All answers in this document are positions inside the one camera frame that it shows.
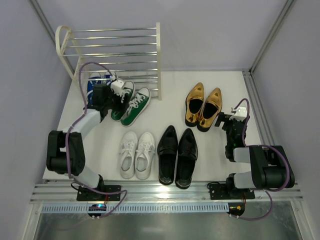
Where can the cream metal shoe rack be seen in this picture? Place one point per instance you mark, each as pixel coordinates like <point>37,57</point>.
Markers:
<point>133,53</point>

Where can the blue canvas sneaker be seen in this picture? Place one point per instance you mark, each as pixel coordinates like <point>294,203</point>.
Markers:
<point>94,79</point>
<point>108,79</point>

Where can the right gold shoe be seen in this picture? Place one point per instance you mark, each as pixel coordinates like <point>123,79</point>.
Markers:
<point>212,107</point>

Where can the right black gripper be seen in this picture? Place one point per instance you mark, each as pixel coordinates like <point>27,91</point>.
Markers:
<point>225,120</point>

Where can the gold shoe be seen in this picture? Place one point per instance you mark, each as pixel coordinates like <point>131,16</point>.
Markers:
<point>193,103</point>
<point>212,107</point>

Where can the slotted grey cable duct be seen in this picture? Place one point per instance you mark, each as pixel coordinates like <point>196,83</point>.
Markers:
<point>137,208</point>

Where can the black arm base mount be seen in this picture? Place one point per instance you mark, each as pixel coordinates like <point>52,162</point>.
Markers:
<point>86,195</point>

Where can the right small controller board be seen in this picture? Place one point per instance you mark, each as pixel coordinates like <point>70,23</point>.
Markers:
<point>236,209</point>

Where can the green canvas sneaker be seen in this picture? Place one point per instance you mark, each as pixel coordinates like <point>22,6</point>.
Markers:
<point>136,106</point>
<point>125,97</point>

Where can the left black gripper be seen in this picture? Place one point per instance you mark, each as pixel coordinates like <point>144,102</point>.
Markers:
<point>114,97</point>

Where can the left small controller board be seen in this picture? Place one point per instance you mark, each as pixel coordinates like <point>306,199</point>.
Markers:
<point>97,211</point>

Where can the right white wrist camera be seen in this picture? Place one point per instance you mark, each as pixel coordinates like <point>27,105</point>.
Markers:
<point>239,114</point>

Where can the left gold shoe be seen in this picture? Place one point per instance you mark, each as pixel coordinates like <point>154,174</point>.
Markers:
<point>193,103</point>

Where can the small controller board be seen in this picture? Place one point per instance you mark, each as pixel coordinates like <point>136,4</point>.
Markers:
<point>236,209</point>
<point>97,211</point>

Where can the black loafer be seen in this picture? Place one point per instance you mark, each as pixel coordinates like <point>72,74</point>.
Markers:
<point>186,160</point>
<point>167,152</point>

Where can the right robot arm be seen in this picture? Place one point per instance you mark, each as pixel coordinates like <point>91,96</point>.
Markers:
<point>269,165</point>

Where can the aluminium rail frame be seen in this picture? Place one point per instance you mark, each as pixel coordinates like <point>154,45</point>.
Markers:
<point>151,192</point>

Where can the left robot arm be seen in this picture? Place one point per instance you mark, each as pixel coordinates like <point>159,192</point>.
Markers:
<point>65,148</point>

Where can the white sneaker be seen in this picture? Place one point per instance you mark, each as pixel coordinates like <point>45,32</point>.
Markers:
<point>144,155</point>
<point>127,151</point>

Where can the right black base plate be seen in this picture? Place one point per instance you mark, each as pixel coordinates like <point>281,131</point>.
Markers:
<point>226,191</point>

